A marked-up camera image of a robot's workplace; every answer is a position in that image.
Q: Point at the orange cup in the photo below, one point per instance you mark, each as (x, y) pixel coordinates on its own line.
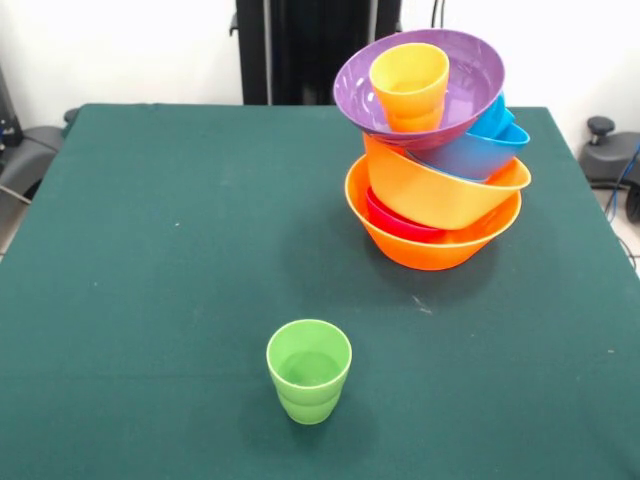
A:
(410, 105)

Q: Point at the large orange bowl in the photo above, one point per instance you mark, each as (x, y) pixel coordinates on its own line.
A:
(425, 195)
(425, 257)

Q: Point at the blue ribbed-bottom bowl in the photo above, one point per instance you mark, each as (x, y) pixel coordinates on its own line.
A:
(495, 120)

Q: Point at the dark green tablecloth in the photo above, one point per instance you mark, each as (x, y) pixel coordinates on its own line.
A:
(200, 200)

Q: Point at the green cup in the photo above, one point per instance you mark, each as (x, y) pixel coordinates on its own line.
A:
(308, 395)

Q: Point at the small magenta bowl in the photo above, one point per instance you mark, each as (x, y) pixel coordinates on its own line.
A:
(395, 225)

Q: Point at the black pedestal foot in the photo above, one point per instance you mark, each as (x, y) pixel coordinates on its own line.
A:
(30, 150)
(610, 160)

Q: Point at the large blue bowl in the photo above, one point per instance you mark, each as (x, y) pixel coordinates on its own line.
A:
(470, 157)

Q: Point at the large purple bowl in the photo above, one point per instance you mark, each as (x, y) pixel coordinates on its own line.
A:
(470, 85)

